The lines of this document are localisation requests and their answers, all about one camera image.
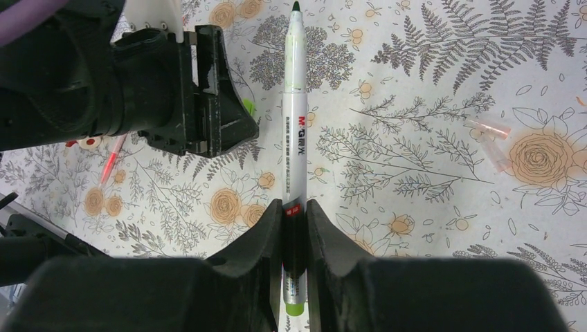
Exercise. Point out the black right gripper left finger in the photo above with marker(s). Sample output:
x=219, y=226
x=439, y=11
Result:
x=236, y=289

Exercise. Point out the red green toy car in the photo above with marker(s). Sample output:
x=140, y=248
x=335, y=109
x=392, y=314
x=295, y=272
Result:
x=87, y=143

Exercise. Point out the red gel pen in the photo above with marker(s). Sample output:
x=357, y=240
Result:
x=109, y=165

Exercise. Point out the green pen cap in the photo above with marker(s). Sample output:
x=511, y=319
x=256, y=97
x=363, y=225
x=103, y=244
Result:
x=249, y=106

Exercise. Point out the transparent red pen cap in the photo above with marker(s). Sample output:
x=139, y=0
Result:
x=489, y=132

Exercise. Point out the white green marker pen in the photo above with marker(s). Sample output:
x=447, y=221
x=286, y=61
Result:
x=294, y=157

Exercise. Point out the floral patterned table mat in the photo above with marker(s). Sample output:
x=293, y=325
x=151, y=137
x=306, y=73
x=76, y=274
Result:
x=392, y=161

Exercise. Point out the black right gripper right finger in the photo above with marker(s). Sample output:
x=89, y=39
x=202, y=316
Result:
x=351, y=290

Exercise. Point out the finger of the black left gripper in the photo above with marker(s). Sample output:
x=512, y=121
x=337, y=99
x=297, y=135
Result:
x=225, y=122

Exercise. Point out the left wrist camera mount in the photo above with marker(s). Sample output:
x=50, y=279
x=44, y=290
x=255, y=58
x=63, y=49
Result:
x=166, y=15

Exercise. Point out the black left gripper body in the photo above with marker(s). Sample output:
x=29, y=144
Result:
x=167, y=90

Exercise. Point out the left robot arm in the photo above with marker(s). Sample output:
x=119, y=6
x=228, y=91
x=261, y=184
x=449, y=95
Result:
x=79, y=69

